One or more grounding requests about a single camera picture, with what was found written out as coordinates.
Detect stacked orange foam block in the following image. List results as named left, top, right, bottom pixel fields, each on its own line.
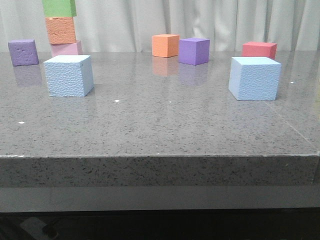
left=45, top=17, right=77, bottom=45

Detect smooth purple foam block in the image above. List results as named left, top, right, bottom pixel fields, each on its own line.
left=178, top=38, right=210, bottom=65

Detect green foam block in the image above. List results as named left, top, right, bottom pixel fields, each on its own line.
left=42, top=0, right=77, bottom=17

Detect smooth orange foam block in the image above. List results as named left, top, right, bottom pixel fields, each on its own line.
left=151, top=34, right=180, bottom=58

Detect dented purple foam block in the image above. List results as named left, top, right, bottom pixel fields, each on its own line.
left=8, top=39, right=39, bottom=67

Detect white pleated curtain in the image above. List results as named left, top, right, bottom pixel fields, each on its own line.
left=0, top=0, right=320, bottom=53

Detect light blue foam block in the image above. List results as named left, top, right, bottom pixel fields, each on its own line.
left=43, top=55, right=94, bottom=97
left=228, top=57, right=282, bottom=101

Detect pink foam block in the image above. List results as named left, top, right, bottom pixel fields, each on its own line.
left=51, top=40, right=83, bottom=57

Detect red foam block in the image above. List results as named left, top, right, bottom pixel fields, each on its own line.
left=241, top=41, right=277, bottom=60

